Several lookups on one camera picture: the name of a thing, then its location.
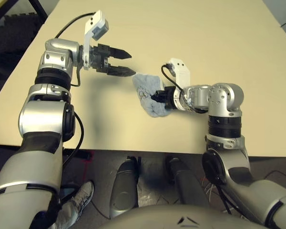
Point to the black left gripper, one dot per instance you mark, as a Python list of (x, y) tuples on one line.
[(99, 59)]

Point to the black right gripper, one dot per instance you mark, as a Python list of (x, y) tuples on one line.
[(169, 96)]

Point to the blue terry rag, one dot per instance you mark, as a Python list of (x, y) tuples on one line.
[(147, 83)]

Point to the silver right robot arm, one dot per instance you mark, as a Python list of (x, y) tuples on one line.
[(226, 95)]

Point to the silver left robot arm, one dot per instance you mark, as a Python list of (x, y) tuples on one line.
[(45, 114)]

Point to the grey right robot leg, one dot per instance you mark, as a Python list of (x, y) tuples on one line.
[(188, 183)]

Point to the grey robot leg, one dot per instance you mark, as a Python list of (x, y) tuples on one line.
[(124, 188), (188, 183)]

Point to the black framed side table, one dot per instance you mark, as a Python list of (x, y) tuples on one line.
[(39, 9)]

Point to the grey left robot leg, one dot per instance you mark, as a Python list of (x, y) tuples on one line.
[(124, 188)]

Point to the black foam floor mat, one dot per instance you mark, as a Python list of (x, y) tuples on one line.
[(12, 35)]

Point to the grey robot torso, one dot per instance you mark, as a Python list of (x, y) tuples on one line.
[(181, 218)]

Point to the white sneaker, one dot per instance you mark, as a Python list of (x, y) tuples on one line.
[(82, 198)]

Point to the grey bystander trouser leg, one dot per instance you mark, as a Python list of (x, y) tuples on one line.
[(64, 219)]

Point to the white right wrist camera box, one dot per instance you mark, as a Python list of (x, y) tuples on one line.
[(182, 74)]

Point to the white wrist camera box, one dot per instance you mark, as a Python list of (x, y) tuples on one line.
[(97, 20), (182, 74)]

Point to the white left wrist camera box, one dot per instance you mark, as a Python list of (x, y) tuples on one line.
[(97, 20)]

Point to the black post under table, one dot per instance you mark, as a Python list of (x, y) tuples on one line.
[(138, 171)]

